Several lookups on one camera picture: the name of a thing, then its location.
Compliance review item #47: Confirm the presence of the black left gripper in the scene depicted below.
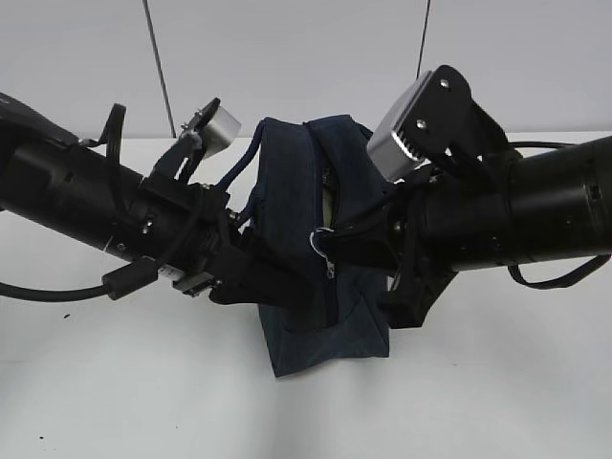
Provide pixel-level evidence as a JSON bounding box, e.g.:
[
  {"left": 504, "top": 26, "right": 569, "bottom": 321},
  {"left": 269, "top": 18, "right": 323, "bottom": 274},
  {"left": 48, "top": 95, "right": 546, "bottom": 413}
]
[{"left": 138, "top": 174, "right": 316, "bottom": 311}]

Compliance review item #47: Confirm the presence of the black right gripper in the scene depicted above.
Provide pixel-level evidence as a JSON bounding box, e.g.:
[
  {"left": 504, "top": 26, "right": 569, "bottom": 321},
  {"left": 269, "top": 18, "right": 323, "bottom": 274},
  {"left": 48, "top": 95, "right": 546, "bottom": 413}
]
[{"left": 317, "top": 169, "right": 457, "bottom": 329}]

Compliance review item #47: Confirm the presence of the silver zipper pull ring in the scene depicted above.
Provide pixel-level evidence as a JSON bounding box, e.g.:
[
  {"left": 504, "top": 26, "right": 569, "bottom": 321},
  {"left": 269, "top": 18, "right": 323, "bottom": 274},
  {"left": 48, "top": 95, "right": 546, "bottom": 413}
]
[{"left": 310, "top": 228, "right": 339, "bottom": 279}]

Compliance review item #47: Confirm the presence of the green lid glass container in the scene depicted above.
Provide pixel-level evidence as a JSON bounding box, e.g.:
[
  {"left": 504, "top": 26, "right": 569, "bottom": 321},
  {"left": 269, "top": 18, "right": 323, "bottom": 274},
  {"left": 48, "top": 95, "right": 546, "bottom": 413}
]
[{"left": 321, "top": 186, "right": 338, "bottom": 228}]

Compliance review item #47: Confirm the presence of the navy blue lunch bag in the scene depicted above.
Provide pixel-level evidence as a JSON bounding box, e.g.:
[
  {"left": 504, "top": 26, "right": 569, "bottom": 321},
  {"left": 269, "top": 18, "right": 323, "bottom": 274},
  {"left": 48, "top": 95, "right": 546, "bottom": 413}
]
[{"left": 220, "top": 115, "right": 389, "bottom": 378}]

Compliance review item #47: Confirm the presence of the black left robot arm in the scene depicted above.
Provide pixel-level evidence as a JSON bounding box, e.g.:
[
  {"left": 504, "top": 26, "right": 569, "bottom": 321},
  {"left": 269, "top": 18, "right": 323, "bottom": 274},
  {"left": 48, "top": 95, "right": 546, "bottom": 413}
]
[{"left": 1, "top": 96, "right": 315, "bottom": 311}]

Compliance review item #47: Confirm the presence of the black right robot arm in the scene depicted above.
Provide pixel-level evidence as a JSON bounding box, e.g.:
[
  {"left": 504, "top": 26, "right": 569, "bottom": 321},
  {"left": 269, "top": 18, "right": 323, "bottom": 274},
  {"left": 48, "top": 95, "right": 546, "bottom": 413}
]
[{"left": 311, "top": 137, "right": 611, "bottom": 329}]

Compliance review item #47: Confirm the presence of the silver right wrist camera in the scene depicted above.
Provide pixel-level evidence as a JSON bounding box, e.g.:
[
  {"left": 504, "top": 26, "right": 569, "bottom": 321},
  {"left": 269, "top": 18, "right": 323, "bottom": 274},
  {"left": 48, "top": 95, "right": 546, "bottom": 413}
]
[{"left": 366, "top": 64, "right": 511, "bottom": 184}]

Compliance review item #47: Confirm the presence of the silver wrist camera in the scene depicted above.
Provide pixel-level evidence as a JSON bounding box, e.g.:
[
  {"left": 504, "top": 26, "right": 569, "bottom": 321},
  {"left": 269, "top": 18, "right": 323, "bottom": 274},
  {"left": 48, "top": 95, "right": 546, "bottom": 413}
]
[
  {"left": 366, "top": 64, "right": 511, "bottom": 184},
  {"left": 180, "top": 98, "right": 242, "bottom": 159}
]

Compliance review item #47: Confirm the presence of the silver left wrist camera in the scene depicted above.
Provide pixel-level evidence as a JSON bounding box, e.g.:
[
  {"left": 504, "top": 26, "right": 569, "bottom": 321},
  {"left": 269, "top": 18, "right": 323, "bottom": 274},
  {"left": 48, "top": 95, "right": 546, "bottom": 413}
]
[{"left": 180, "top": 98, "right": 242, "bottom": 159}]

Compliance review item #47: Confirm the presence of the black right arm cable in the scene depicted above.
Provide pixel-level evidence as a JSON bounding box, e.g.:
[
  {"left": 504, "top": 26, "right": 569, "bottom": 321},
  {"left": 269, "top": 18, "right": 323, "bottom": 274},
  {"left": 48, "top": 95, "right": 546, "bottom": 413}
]
[{"left": 506, "top": 141, "right": 612, "bottom": 291}]

